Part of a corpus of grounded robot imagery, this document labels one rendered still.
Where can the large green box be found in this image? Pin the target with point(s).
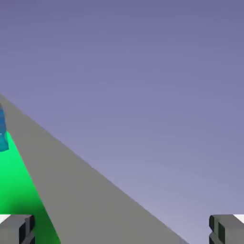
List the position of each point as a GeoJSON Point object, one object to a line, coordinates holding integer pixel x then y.
{"type": "Point", "coordinates": [17, 186]}

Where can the small blue cube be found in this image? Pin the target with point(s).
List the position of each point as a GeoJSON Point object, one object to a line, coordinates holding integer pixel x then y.
{"type": "Point", "coordinates": [2, 133]}

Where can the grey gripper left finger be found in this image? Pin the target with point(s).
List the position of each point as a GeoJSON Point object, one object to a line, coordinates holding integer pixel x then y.
{"type": "Point", "coordinates": [13, 229]}

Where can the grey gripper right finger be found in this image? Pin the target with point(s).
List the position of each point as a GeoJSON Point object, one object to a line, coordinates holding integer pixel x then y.
{"type": "Point", "coordinates": [228, 230]}

